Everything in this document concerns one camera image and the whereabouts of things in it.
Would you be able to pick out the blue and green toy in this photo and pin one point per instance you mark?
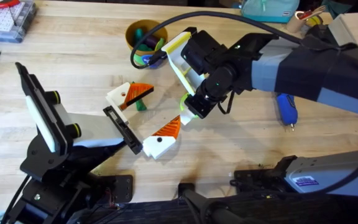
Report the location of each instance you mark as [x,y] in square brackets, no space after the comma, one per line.
[149,59]

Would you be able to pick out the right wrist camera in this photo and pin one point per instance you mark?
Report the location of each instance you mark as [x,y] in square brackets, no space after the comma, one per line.
[202,49]

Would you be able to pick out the green toy vegetable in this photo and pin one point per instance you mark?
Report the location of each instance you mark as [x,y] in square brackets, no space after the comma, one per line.
[141,105]

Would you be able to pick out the black rail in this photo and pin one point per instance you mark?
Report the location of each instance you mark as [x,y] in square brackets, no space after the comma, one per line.
[154,213]

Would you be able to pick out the clear plastic parts box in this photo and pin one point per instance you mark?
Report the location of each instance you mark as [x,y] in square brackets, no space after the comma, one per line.
[8,21]

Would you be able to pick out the yellow tape roll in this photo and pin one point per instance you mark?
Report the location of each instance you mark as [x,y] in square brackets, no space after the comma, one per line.
[315,21]

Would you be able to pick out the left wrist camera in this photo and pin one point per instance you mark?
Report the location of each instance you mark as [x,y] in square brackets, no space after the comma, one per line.
[64,114]

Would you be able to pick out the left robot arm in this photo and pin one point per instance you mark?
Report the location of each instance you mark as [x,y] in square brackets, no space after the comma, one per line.
[57,193]

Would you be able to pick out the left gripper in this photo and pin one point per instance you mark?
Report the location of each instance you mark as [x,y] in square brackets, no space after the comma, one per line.
[98,130]

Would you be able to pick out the wrist upright plate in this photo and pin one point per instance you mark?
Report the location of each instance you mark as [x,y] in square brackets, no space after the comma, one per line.
[174,53]
[34,90]

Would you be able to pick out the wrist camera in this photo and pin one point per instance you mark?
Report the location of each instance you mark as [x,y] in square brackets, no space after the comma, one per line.
[202,49]
[64,114]

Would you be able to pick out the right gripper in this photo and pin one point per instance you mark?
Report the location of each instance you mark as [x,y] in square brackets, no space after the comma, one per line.
[225,81]

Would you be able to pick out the white box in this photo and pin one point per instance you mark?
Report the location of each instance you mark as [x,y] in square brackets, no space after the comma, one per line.
[350,29]

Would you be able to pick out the teal bag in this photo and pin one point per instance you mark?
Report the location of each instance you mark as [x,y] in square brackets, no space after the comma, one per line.
[269,9]

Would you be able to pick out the beige cup with tools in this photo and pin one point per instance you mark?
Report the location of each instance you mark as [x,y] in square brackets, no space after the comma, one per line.
[295,20]

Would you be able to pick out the left wrist upright plate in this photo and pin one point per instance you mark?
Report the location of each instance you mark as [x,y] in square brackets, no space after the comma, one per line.
[34,90]

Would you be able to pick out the right wrist upright plate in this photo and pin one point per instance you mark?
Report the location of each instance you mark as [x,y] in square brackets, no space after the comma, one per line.
[174,53]

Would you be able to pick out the mustard tub with toys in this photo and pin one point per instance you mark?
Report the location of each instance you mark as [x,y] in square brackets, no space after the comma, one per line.
[132,31]

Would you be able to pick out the blue electric screwdriver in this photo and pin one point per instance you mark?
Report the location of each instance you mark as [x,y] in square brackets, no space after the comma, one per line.
[287,109]

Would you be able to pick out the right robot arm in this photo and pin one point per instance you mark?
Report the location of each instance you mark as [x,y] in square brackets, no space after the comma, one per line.
[306,71]

